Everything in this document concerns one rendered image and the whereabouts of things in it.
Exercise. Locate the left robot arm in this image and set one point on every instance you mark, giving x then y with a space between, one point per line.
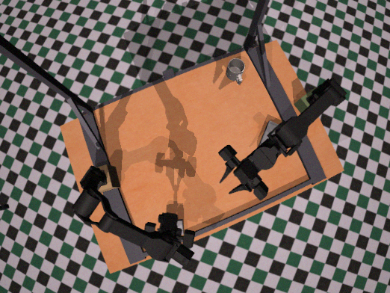
290 133

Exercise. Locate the white mug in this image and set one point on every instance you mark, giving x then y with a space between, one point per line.
236 65

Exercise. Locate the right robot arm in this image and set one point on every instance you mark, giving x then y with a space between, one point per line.
158 246

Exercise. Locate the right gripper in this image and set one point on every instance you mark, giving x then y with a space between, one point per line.
188 238

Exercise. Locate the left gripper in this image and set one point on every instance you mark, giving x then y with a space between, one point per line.
226 154

